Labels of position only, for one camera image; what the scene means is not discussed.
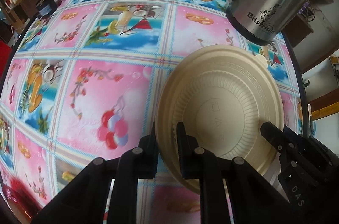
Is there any beige plastic bowl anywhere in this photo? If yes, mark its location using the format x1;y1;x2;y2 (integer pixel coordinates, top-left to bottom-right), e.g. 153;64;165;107
155;45;284;193

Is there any colourful patterned tablecloth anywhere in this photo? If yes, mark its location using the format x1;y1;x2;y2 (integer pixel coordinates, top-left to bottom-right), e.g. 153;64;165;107
1;0;306;223

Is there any large red glass plate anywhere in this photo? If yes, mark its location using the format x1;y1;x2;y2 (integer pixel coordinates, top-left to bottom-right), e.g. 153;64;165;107
1;179;41;223

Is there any small black jar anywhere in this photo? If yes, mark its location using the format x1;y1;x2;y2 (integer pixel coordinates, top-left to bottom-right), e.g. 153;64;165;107
36;0;58;18

